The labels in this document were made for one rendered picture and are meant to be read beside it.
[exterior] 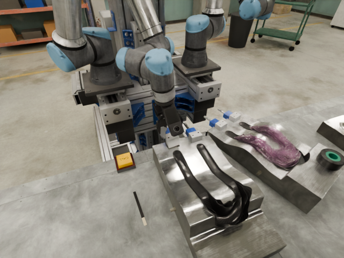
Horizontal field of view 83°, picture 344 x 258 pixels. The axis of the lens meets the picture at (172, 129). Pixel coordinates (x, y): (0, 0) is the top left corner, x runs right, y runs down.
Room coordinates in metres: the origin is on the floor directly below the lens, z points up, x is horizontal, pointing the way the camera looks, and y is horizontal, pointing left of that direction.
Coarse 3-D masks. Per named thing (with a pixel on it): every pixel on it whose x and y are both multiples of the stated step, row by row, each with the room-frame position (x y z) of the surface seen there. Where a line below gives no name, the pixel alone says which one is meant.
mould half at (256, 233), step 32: (160, 160) 0.49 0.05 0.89; (192, 160) 0.50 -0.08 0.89; (224, 160) 0.50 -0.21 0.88; (192, 192) 0.34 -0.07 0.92; (224, 192) 0.33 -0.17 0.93; (256, 192) 0.33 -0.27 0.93; (192, 224) 0.23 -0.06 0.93; (256, 224) 0.26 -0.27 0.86; (224, 256) 0.17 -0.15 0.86; (256, 256) 0.17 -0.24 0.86
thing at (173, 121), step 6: (162, 108) 0.54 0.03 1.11; (168, 108) 0.54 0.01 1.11; (174, 108) 0.54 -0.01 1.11; (168, 114) 0.52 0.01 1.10; (174, 114) 0.52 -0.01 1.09; (168, 120) 0.51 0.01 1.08; (174, 120) 0.51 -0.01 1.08; (180, 120) 0.51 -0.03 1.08; (168, 126) 0.49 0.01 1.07; (174, 126) 0.49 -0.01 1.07; (180, 126) 0.49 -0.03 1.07; (174, 132) 0.48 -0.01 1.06; (180, 132) 0.48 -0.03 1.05
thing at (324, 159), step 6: (324, 150) 0.50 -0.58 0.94; (330, 150) 0.50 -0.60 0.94; (318, 156) 0.48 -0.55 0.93; (324, 156) 0.47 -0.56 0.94; (330, 156) 0.48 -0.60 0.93; (336, 156) 0.47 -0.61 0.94; (342, 156) 0.47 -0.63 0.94; (318, 162) 0.46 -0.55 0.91; (324, 162) 0.45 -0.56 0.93; (330, 162) 0.44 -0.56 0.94; (336, 162) 0.44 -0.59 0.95; (342, 162) 0.44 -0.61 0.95; (330, 168) 0.43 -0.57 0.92; (336, 168) 0.43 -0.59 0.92
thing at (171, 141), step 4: (168, 128) 0.62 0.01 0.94; (168, 132) 0.60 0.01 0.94; (168, 136) 0.57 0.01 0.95; (172, 136) 0.57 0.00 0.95; (176, 136) 0.57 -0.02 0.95; (168, 140) 0.55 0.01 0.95; (172, 140) 0.55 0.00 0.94; (176, 140) 0.56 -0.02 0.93; (168, 144) 0.55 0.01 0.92; (172, 144) 0.56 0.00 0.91; (176, 144) 0.57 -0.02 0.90
